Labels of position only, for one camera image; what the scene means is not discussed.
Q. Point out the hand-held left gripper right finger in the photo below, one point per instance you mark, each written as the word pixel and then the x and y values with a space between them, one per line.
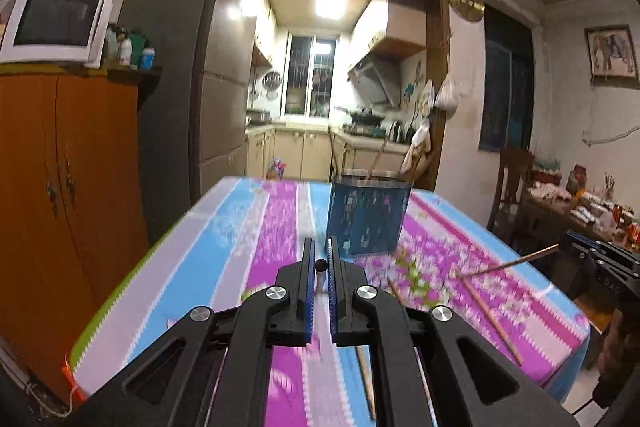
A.
pixel 395 357

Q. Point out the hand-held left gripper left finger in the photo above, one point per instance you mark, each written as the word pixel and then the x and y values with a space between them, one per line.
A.
pixel 250 357

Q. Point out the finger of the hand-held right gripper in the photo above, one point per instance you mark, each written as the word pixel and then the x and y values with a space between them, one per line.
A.
pixel 577 236
pixel 580 262

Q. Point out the blue perforated utensil holder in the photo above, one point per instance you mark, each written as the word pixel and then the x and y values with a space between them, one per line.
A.
pixel 367 217

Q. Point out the person's right hand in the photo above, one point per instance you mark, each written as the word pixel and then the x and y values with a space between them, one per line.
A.
pixel 622 342

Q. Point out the cluttered wooden side table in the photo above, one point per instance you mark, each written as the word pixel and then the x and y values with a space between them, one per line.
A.
pixel 555 207

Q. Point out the dark wooden chair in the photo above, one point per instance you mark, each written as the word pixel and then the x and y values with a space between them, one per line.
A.
pixel 510 187

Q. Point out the floral purple blue tablecloth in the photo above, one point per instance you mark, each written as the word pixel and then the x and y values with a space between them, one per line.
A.
pixel 225 247

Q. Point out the dark window with blue curtain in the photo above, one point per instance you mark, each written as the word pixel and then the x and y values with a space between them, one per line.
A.
pixel 505 82

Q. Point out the hanging cloths and bags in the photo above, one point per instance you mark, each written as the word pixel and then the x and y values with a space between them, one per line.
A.
pixel 417 147

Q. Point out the bottles on kitchen floor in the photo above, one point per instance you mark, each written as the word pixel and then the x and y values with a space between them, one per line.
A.
pixel 277 170

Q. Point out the white hanging plastic bag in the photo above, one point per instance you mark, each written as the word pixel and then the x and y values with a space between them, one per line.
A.
pixel 446 94

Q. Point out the steel electric kettle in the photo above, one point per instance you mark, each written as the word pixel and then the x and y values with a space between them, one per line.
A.
pixel 397 132

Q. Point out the beige lower kitchen cabinets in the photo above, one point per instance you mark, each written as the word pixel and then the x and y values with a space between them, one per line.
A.
pixel 305 152

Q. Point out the gas stove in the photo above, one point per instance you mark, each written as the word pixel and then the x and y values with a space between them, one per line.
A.
pixel 362 128

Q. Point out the black wok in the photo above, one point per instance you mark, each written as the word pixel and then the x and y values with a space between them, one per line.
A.
pixel 362 113

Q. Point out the orange wooden cabinet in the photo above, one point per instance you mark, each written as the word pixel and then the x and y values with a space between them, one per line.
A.
pixel 55 207

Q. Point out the steel range hood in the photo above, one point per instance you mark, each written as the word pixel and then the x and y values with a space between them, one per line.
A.
pixel 377 79

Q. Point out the grey refrigerator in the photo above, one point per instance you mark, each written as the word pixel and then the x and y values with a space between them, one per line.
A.
pixel 170 97

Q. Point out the round hanging strainer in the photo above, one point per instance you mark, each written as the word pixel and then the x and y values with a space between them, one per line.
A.
pixel 272 80

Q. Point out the beige upper cabinet over hood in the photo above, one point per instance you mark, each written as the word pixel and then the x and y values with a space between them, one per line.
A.
pixel 395 24

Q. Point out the kitchen window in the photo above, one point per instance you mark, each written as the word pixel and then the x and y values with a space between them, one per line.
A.
pixel 311 77

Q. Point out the blue and white cup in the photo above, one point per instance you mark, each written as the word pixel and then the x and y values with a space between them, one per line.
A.
pixel 147 59

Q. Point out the beige upper cabinet with shelf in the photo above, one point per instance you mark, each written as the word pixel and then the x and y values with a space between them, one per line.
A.
pixel 262 37

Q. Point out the dark green box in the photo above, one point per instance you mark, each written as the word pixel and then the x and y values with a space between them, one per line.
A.
pixel 138 49

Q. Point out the white medicine bottle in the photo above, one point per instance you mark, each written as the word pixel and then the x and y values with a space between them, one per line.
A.
pixel 124 53

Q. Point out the square kitchen ceiling light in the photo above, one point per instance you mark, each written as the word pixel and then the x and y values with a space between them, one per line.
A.
pixel 331 4

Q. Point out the white boxy television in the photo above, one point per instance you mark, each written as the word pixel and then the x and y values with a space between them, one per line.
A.
pixel 52 22

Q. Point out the framed wall picture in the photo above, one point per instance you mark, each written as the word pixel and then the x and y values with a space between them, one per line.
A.
pixel 611 52

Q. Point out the floral wall sticker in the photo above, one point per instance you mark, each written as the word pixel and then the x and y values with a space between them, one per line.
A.
pixel 412 87

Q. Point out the brown wooden door frame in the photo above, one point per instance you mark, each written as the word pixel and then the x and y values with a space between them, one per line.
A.
pixel 439 57

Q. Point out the round gold wall clock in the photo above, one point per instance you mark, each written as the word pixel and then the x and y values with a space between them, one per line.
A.
pixel 466 2

